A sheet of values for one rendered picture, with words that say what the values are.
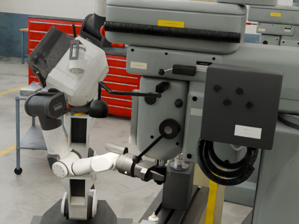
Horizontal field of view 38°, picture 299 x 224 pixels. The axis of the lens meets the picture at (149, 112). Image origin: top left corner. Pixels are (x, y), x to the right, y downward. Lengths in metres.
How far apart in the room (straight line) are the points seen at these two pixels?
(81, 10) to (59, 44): 9.76
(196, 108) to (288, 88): 0.30
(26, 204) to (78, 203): 1.71
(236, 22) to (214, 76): 0.29
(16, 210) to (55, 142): 2.23
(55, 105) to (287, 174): 0.98
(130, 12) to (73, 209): 1.39
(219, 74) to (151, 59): 0.37
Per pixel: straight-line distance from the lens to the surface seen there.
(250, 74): 1.19
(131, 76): 6.60
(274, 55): 1.45
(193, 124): 1.50
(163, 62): 1.49
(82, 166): 1.91
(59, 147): 1.95
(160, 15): 1.47
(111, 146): 1.81
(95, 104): 1.61
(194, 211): 2.12
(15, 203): 4.23
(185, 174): 2.03
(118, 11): 1.51
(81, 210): 2.57
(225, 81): 1.20
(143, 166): 1.72
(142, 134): 1.59
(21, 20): 12.62
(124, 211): 4.07
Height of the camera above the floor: 1.90
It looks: 15 degrees down
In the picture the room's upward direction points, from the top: 4 degrees clockwise
